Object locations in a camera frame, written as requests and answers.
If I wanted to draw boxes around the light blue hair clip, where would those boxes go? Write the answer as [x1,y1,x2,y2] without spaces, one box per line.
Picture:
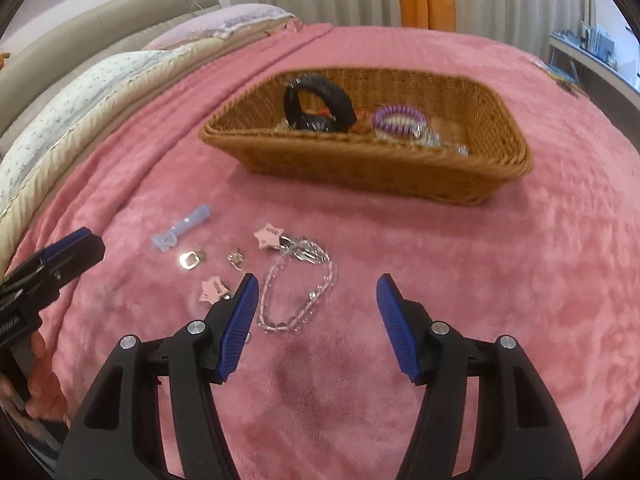
[151,205,213,252]

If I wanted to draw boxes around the purple spiral hair tie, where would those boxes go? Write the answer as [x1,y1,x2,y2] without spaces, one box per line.
[372,104,430,139]

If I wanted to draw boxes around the silver crystal chain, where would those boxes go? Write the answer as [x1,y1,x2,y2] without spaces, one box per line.
[412,127,471,157]

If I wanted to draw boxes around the beige quilt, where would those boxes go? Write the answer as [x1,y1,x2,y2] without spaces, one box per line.
[1,17,302,269]

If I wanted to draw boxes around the pink star hair clip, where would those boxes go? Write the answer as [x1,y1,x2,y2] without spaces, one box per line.
[198,276,232,306]

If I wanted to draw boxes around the red braided cord bracelet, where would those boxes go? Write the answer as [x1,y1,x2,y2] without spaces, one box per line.
[314,104,381,137]

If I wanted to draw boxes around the pink plush blanket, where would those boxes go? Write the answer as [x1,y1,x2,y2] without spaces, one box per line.
[10,25,639,479]

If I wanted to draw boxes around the silver chain bracelet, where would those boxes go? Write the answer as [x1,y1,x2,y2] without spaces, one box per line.
[255,236,339,334]

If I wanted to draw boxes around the small silver earring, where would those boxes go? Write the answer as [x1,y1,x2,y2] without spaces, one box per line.
[227,248,245,272]

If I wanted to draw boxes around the brown wicker basket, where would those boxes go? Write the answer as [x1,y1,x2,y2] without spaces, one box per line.
[200,67,533,205]

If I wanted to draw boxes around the beige padded headboard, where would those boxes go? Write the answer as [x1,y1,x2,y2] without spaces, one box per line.
[1,0,218,130]

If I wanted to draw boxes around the person's left hand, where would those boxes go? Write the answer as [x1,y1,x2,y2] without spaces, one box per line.
[1,332,68,437]

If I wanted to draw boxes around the lavender pillow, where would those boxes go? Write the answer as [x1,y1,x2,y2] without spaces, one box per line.
[144,3,295,50]

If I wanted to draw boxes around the white desk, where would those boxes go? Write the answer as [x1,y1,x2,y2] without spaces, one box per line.
[549,23,639,107]

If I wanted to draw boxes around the white floral pillow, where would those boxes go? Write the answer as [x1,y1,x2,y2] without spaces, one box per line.
[1,47,188,209]

